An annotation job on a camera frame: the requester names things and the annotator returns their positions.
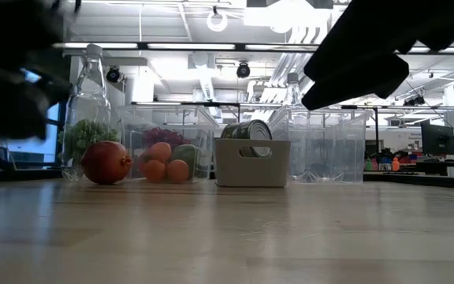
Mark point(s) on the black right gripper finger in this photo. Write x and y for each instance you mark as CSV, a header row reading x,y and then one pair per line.
x,y
369,35
361,83

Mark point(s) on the clear plastic bin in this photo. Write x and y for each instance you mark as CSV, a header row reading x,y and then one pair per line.
x,y
207,126
329,146

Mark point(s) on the dark red pomegranate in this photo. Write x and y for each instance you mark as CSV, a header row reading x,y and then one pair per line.
x,y
106,162

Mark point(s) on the dark green label can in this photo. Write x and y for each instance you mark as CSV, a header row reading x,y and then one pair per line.
x,y
256,130

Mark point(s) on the small grey bin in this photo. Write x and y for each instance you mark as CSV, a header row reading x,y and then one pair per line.
x,y
250,169

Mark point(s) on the orange tangerine bunch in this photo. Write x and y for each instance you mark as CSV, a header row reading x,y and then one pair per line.
x,y
160,161

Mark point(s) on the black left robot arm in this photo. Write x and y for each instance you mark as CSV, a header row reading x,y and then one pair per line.
x,y
6,23

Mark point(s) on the black track light cluster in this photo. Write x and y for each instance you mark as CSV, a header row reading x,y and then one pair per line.
x,y
414,102

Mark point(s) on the green artificial plant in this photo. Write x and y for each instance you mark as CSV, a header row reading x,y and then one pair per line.
x,y
85,132

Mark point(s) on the black computer monitor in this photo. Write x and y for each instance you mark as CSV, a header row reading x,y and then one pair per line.
x,y
436,138

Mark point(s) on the black overhead rig crossbar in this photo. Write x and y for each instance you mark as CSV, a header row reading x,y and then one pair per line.
x,y
240,47

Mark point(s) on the black round overhead camera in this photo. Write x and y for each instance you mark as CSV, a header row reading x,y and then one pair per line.
x,y
243,70
113,74

